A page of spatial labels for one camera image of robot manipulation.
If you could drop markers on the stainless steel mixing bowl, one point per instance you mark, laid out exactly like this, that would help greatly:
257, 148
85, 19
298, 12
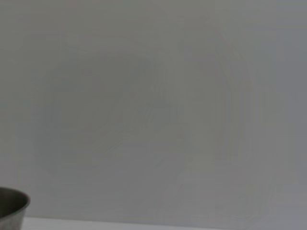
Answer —
12, 208

